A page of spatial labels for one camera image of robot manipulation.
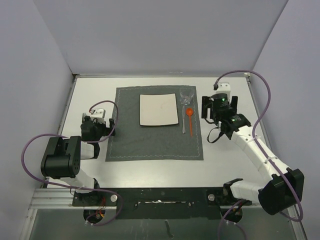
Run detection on grey cloth placemat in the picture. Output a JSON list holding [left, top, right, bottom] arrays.
[[105, 85, 204, 162]]

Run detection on orange plastic spoon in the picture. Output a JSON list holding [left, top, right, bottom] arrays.
[[185, 107, 194, 137]]

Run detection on silver table knife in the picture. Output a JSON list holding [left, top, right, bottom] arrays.
[[182, 105, 186, 134]]

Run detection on clear plastic cup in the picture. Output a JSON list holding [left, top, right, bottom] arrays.
[[179, 85, 196, 106]]

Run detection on white square plate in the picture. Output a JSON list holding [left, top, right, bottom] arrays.
[[139, 93, 179, 127]]

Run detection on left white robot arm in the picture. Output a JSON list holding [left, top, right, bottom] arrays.
[[40, 115, 116, 206]]

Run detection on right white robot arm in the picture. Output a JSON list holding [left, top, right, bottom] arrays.
[[201, 93, 305, 215]]

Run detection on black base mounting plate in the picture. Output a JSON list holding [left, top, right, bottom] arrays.
[[72, 187, 252, 223]]

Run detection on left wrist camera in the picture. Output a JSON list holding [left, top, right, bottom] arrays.
[[89, 108, 106, 123]]

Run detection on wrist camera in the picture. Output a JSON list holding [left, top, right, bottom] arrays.
[[213, 82, 231, 94], [89, 108, 106, 123]]

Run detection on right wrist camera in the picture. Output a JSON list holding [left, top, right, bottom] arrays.
[[213, 82, 231, 94]]

